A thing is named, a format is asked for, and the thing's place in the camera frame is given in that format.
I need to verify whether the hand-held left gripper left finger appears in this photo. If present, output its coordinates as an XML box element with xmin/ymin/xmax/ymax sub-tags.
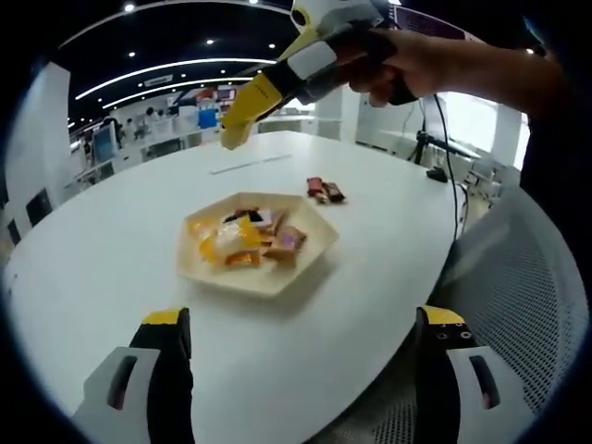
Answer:
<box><xmin>68</xmin><ymin>306</ymin><xmax>194</xmax><ymax>444</ymax></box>

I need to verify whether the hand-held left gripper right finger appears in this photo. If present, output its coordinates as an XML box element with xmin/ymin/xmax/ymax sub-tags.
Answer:
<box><xmin>414</xmin><ymin>303</ymin><xmax>528</xmax><ymax>444</ymax></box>

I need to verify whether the cream hexagonal container tray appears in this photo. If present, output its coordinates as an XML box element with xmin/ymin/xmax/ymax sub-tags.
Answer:
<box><xmin>177</xmin><ymin>191</ymin><xmax>341</xmax><ymax>300</ymax></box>

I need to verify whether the pile of snack packets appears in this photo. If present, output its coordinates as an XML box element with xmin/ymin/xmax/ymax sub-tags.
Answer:
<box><xmin>188</xmin><ymin>205</ymin><xmax>309</xmax><ymax>269</ymax></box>

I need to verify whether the person's right hand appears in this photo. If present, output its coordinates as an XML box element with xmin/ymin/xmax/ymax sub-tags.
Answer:
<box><xmin>332</xmin><ymin>27</ymin><xmax>449</xmax><ymax>108</ymax></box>

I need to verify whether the white square pillar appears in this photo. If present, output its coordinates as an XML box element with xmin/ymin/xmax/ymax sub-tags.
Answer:
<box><xmin>314</xmin><ymin>85</ymin><xmax>361</xmax><ymax>142</ymax></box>
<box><xmin>6</xmin><ymin>62</ymin><xmax>73</xmax><ymax>218</ymax></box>

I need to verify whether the black tripod stand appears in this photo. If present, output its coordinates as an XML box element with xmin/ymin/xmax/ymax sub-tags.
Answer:
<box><xmin>406</xmin><ymin>129</ymin><xmax>475</xmax><ymax>166</ymax></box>

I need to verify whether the white mesh office chair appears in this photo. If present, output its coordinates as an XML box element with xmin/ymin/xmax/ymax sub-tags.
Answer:
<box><xmin>364</xmin><ymin>184</ymin><xmax>588</xmax><ymax>444</ymax></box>

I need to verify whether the white lab counter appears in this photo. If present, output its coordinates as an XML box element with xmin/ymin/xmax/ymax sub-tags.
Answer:
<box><xmin>64</xmin><ymin>110</ymin><xmax>344</xmax><ymax>189</ymax></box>

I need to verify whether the black office chair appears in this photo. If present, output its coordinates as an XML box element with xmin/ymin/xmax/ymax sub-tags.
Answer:
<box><xmin>25</xmin><ymin>188</ymin><xmax>52</xmax><ymax>226</ymax></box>

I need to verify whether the white kiosk screen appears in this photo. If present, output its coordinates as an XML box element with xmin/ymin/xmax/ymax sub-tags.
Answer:
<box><xmin>92</xmin><ymin>127</ymin><xmax>119</xmax><ymax>161</ymax></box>

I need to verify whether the person's dark clothing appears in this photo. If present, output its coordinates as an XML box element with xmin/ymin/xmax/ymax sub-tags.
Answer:
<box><xmin>520</xmin><ymin>110</ymin><xmax>584</xmax><ymax>191</ymax></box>

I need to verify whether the black cable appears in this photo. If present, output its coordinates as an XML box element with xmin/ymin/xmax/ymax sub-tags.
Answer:
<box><xmin>432</xmin><ymin>94</ymin><xmax>468</xmax><ymax>231</ymax></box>

